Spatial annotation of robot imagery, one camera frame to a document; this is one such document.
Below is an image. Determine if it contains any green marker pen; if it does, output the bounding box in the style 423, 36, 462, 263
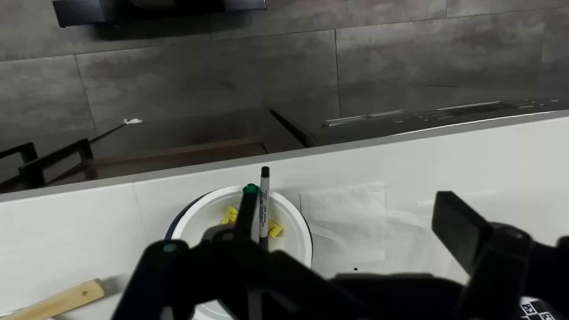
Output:
234, 182, 261, 240

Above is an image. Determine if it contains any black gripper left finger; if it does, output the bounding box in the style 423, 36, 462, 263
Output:
110, 239, 195, 320

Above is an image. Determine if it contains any thin stick with white tip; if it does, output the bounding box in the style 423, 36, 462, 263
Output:
87, 116, 144, 148

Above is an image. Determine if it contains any black metal frame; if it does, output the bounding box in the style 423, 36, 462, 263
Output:
0, 137, 97, 196

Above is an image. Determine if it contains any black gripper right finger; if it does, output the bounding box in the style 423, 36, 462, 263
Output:
430, 189, 533, 320

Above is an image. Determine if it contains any white bowl with blue outside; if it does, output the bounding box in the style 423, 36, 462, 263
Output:
163, 183, 314, 320

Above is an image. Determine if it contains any wooden spoon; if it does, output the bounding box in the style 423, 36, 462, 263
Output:
0, 278, 112, 320

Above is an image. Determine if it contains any black marker pen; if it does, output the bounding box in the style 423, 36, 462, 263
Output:
257, 166, 273, 246

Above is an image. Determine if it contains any dark furniture base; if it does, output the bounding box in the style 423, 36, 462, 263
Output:
51, 0, 270, 29

